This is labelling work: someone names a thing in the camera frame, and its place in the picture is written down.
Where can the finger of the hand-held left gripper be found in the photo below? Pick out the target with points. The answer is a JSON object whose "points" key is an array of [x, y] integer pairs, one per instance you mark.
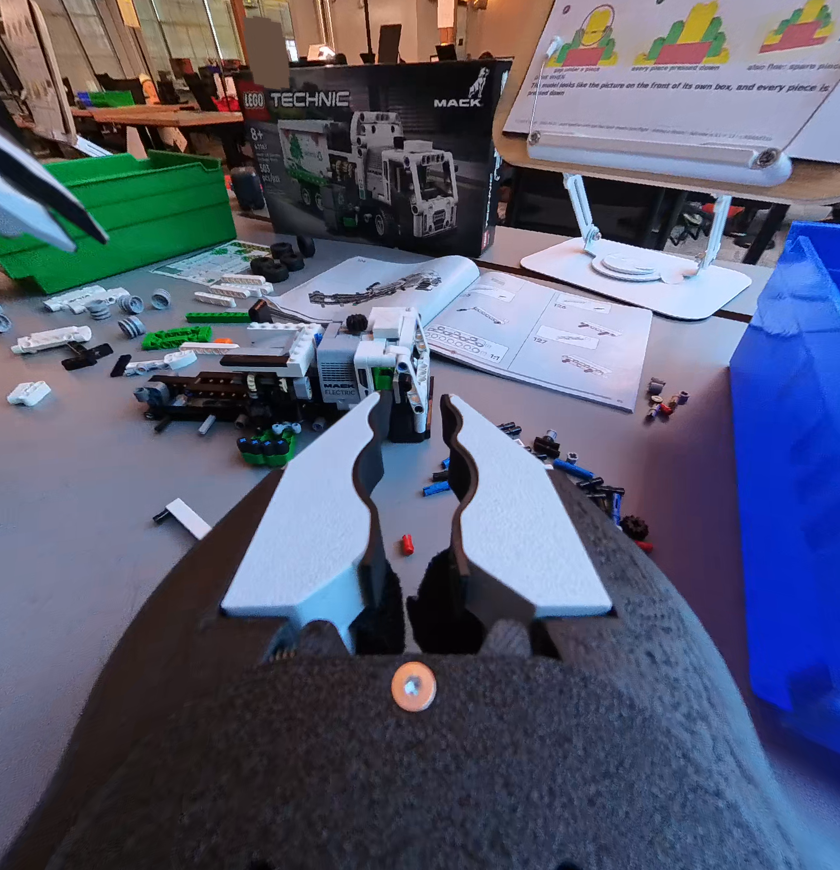
{"points": [[19, 211], [26, 163]]}

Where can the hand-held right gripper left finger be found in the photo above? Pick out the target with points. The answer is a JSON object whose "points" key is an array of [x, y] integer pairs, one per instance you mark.
{"points": [[311, 530]]}

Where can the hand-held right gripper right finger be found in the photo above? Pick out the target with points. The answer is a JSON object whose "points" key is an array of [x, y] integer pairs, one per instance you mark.
{"points": [[522, 530]]}

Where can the lego truck model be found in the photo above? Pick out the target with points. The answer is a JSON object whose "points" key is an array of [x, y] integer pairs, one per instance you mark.
{"points": [[338, 370]]}

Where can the pile of small lego pins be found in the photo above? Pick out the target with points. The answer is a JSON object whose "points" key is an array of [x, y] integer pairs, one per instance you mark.
{"points": [[590, 484]]}

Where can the black lego gear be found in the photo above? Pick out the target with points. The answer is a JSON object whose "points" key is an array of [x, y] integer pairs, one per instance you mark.
{"points": [[634, 526]]}

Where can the white and black lego piece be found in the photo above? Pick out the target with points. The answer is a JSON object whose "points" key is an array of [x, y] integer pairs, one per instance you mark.
{"points": [[185, 518]]}

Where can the black lego connector piece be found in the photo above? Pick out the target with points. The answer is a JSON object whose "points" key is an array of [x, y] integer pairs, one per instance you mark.
{"points": [[87, 355]]}

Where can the small white lego panel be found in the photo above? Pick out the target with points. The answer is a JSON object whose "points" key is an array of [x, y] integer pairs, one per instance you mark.
{"points": [[29, 393]]}

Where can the short black lego beam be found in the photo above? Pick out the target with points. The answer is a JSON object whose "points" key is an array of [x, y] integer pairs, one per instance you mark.
{"points": [[121, 365]]}

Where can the small cluster of lego connectors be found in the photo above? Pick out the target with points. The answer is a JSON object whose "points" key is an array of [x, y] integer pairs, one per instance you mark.
{"points": [[664, 397]]}

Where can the white lego curved piece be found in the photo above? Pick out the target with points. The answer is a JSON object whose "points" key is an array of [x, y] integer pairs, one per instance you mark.
{"points": [[168, 360]]}

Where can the long green lego beam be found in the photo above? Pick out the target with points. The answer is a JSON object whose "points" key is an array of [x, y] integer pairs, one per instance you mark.
{"points": [[216, 317]]}

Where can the black lego tyre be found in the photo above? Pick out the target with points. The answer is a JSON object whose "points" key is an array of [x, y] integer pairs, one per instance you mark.
{"points": [[260, 264], [276, 273], [294, 262], [282, 250], [306, 245]]}

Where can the black lego set box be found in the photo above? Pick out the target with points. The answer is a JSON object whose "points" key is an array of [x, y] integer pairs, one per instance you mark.
{"points": [[393, 197]]}

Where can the white display board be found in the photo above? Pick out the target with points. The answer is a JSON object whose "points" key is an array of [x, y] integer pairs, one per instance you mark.
{"points": [[36, 61]]}

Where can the green plastic bin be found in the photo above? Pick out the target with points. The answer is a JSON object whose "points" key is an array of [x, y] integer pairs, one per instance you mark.
{"points": [[134, 217]]}

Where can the wooden background table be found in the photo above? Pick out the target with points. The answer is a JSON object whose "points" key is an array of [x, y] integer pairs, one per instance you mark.
{"points": [[162, 117]]}

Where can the green sticker sheet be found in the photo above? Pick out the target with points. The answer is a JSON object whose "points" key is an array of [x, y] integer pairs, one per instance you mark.
{"points": [[202, 262]]}

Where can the open instruction booklet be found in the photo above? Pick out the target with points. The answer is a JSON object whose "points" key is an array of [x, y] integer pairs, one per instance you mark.
{"points": [[515, 333]]}

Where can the dark cylindrical container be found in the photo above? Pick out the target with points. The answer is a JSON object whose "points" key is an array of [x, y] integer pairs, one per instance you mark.
{"points": [[247, 189]]}

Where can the blue plastic bin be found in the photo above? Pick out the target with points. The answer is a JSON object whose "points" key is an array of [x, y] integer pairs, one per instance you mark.
{"points": [[800, 476]]}

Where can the black monitor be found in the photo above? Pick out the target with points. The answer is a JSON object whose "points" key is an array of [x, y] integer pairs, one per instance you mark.
{"points": [[389, 44]]}

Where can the printed instruction sheet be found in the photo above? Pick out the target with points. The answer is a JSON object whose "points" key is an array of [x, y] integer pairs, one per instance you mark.
{"points": [[664, 95]]}

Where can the green lego frame piece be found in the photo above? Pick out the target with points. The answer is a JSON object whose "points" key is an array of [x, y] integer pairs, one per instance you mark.
{"points": [[175, 338]]}

